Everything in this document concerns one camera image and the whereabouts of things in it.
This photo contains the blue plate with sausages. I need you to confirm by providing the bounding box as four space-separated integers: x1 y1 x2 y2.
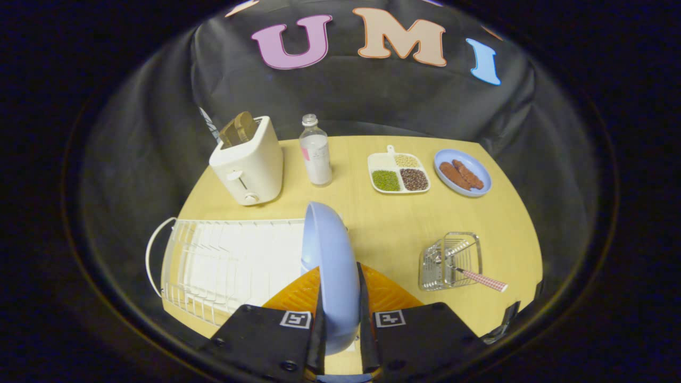
434 148 492 198

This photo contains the white wire dish rack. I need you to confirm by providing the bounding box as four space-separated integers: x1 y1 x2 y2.
146 217 308 327

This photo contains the black backdrop cloth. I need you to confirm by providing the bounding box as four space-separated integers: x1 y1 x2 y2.
80 0 602 341

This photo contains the spoon with checkered red handle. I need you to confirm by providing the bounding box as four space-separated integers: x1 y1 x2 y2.
435 253 508 293

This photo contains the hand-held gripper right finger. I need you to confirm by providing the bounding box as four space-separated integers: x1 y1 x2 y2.
358 263 486 374

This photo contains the brown toast slice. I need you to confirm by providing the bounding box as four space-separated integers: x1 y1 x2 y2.
219 111 258 148

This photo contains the metal wire basket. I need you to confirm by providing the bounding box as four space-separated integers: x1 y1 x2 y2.
418 232 483 292

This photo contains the clear bottle with white contents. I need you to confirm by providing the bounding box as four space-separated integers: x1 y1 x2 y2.
299 114 333 187

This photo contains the white divided tray with beans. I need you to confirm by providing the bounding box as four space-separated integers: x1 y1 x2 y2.
368 145 431 194

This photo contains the light blue plate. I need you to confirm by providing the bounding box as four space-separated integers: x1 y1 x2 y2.
300 202 361 356

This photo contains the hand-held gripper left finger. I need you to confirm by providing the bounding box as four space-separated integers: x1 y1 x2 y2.
200 266 326 377

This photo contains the brown sausage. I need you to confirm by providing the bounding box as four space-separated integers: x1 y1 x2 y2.
439 162 472 191
452 159 485 190

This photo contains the cream toaster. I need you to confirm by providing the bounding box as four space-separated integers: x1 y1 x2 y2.
209 116 284 206

